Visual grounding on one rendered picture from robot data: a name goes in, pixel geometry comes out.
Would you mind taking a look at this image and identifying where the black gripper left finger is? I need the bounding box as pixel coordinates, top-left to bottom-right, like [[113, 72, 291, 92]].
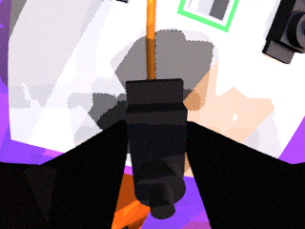
[[0, 119, 129, 229]]

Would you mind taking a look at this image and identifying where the black micro servo with orange cable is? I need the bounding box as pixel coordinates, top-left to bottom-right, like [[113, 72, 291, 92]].
[[125, 0, 188, 220]]

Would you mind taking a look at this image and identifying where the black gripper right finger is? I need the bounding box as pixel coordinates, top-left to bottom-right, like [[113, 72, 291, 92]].
[[186, 121, 305, 229]]

